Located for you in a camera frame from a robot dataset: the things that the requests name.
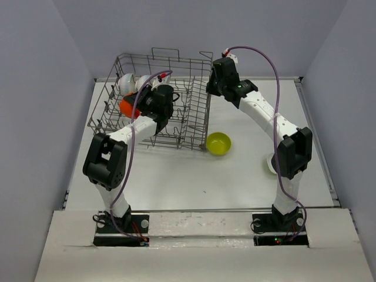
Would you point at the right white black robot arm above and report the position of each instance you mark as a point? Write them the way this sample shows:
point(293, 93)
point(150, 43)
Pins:
point(292, 145)

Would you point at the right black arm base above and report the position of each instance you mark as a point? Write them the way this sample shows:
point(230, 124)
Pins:
point(270, 232)

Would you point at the lime green bowl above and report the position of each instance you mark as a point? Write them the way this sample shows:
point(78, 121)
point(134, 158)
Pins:
point(218, 143)

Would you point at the orange bowl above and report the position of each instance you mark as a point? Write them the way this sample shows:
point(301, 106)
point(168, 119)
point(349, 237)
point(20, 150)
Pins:
point(125, 107)

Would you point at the white round bowl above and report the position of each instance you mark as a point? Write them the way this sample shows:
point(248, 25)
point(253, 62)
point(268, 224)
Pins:
point(143, 82)
point(161, 81)
point(127, 84)

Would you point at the white square bowl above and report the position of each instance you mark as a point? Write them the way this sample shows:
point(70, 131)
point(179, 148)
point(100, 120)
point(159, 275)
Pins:
point(269, 163)

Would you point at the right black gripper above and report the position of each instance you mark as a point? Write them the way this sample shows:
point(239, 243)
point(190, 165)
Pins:
point(210, 87)

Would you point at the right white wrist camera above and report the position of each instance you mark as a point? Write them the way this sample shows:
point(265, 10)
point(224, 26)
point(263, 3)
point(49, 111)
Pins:
point(227, 54)

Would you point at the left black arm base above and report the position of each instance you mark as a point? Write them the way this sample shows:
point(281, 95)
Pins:
point(132, 233)

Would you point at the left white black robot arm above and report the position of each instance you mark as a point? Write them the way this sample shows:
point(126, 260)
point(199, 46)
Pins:
point(110, 156)

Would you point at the grey wire dish rack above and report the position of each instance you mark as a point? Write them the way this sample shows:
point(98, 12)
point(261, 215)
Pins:
point(187, 129)

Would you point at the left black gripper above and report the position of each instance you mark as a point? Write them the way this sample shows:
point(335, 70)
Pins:
point(147, 91)

